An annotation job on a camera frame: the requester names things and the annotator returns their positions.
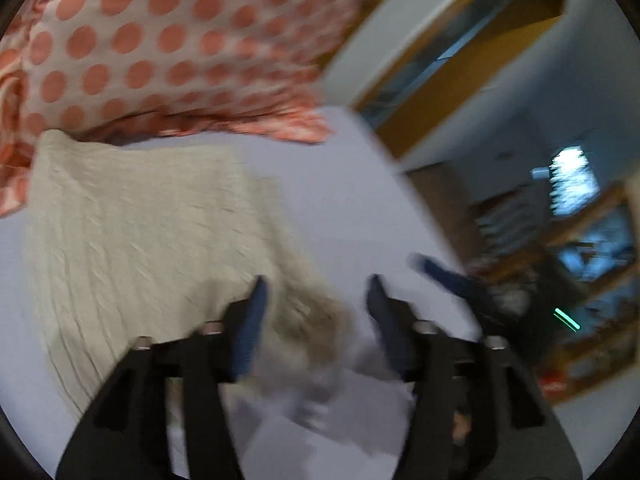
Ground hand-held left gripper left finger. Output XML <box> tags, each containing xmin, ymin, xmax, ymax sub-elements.
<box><xmin>56</xmin><ymin>275</ymin><xmax>268</xmax><ymax>480</ymax></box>

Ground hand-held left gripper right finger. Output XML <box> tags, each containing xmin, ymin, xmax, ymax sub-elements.
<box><xmin>366</xmin><ymin>274</ymin><xmax>584</xmax><ymax>480</ymax></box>

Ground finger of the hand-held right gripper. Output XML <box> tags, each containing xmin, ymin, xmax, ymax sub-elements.
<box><xmin>409</xmin><ymin>254</ymin><xmax>490</xmax><ymax>307</ymax></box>

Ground cream cable-knit sweater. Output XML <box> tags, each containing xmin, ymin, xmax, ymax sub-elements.
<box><xmin>24</xmin><ymin>129</ymin><xmax>353</xmax><ymax>428</ymax></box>

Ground wooden shelf unit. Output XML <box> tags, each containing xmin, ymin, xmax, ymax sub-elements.
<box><xmin>465</xmin><ymin>170</ymin><xmax>640</xmax><ymax>406</ymax></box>

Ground small white cloth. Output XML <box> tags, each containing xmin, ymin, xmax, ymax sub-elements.
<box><xmin>245</xmin><ymin>345</ymin><xmax>418</xmax><ymax>471</ymax></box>

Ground white bed sheet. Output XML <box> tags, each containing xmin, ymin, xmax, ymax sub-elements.
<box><xmin>0</xmin><ymin>106</ymin><xmax>481</xmax><ymax>480</ymax></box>

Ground bright window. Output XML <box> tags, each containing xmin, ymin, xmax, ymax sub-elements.
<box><xmin>549</xmin><ymin>146</ymin><xmax>602</xmax><ymax>217</ymax></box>

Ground orange polka dot blanket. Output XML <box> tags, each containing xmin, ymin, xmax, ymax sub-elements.
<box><xmin>0</xmin><ymin>0</ymin><xmax>426</xmax><ymax>218</ymax></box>

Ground wooden door frame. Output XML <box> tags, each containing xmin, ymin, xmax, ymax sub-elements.
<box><xmin>350</xmin><ymin>0</ymin><xmax>572</xmax><ymax>161</ymax></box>

